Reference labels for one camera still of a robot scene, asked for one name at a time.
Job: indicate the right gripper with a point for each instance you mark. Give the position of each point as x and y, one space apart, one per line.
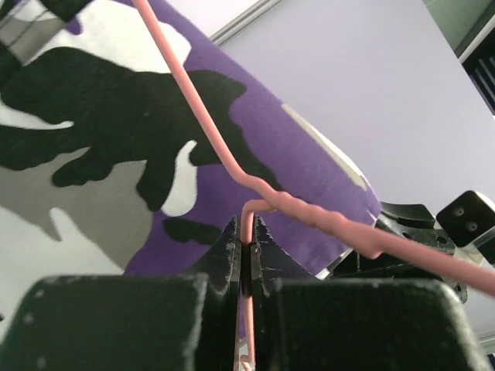
412 222

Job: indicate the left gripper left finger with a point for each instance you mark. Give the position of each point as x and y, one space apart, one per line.
187 321

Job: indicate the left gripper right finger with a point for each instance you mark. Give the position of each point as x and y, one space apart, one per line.
303 323

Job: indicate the pink wire hanger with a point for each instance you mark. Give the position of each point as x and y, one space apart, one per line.
361 237

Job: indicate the purple camouflage trousers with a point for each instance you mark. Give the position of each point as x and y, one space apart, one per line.
104 167

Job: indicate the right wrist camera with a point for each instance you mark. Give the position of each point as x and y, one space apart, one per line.
469 222

